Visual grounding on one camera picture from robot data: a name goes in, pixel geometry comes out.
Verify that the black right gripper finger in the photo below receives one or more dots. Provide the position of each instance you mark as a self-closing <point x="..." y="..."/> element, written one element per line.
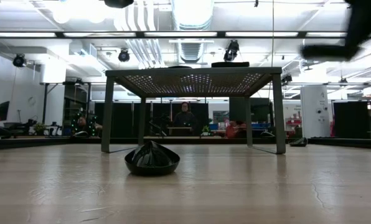
<point x="363" y="32"/>
<point x="353" y="34"/>

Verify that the round ridged black plate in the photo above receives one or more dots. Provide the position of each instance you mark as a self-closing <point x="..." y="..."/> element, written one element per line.
<point x="151" y="158"/>

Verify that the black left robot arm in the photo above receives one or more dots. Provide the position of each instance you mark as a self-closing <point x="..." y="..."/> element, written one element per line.
<point x="118" y="3"/>

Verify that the white pillar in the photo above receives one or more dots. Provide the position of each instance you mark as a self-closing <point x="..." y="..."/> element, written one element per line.
<point x="314" y="105"/>

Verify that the black partition screen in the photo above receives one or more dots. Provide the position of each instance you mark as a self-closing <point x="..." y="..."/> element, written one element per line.
<point x="350" y="119"/>
<point x="121" y="119"/>

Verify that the shelf with red bins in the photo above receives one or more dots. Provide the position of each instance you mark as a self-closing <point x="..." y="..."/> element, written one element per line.
<point x="293" y="122"/>

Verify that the black ceiling spotlight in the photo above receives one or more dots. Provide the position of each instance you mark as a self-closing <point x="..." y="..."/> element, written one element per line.
<point x="124" y="56"/>
<point x="19" y="60"/>
<point x="231" y="49"/>

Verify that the grey domed object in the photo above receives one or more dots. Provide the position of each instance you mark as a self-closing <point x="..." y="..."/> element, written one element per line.
<point x="268" y="134"/>
<point x="81" y="134"/>

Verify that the black cabinet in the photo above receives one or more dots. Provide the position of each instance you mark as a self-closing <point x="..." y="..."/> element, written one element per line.
<point x="238" y="109"/>

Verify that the person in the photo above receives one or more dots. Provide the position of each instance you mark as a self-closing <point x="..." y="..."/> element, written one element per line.
<point x="82" y="123"/>
<point x="235" y="130"/>
<point x="185" y="119"/>

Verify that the ceiling air vent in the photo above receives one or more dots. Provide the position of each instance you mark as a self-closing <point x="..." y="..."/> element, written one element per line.
<point x="190" y="51"/>

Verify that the grey perforated metal shelf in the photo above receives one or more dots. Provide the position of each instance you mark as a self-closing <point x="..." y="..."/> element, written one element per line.
<point x="191" y="71"/>

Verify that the white box fixture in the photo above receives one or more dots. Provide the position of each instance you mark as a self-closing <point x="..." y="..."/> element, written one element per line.
<point x="53" y="73"/>

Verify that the potted green plant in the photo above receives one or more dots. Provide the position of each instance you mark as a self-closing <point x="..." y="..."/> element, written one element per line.
<point x="40" y="128"/>

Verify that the black monitor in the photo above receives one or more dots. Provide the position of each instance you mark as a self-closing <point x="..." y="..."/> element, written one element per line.
<point x="3" y="111"/>

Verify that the silver ventilation duct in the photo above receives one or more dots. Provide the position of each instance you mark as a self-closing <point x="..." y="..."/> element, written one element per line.
<point x="193" y="12"/>

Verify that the black metal frame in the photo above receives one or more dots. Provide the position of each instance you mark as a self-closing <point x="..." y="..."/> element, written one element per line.
<point x="45" y="102"/>

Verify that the black table border rail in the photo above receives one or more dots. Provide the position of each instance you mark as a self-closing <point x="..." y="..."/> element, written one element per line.
<point x="33" y="142"/>

